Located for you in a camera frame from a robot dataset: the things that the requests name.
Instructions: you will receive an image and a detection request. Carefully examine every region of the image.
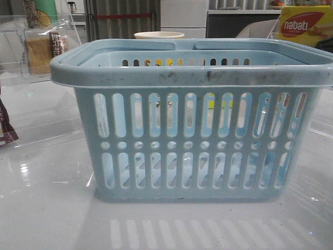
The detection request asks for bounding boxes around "light blue plastic basket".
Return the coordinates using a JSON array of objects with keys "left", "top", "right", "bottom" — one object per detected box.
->
[{"left": 50, "top": 39, "right": 332, "bottom": 200}]

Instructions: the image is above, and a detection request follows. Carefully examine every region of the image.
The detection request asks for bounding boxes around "yellow paper cup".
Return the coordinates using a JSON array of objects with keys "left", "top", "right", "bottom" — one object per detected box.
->
[{"left": 134, "top": 31, "right": 185, "bottom": 39}]

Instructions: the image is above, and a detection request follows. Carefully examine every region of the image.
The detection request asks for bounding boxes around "white drawer cabinet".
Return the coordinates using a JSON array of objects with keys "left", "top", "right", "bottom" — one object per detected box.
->
[{"left": 160, "top": 1, "right": 209, "bottom": 38}]

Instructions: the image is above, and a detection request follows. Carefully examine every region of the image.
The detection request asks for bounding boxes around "dark red snack packet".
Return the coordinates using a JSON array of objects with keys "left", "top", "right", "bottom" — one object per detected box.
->
[{"left": 1, "top": 101, "right": 19, "bottom": 146}]

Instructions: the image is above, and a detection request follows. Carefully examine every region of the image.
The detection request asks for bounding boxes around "green yellow cartoon can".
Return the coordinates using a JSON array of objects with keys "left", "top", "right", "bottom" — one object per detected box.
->
[{"left": 22, "top": 0, "right": 58, "bottom": 28}]

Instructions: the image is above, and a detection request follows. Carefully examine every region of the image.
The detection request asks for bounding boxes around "yellow nabati wafer box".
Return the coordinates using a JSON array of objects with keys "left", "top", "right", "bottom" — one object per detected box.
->
[{"left": 274, "top": 6, "right": 332, "bottom": 52}]

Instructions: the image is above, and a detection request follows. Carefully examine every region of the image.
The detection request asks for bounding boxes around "packaged toast bread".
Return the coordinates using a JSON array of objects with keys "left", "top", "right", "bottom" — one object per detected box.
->
[{"left": 17, "top": 20, "right": 69, "bottom": 75}]

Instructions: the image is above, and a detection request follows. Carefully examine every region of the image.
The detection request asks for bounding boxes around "clear acrylic shelf left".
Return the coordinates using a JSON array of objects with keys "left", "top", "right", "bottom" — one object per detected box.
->
[{"left": 1, "top": 12, "right": 81, "bottom": 146}]

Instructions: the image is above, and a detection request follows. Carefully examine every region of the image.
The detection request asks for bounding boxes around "clear acrylic stand right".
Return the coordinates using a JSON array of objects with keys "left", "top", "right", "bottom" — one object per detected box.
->
[{"left": 266, "top": 16, "right": 280, "bottom": 39}]

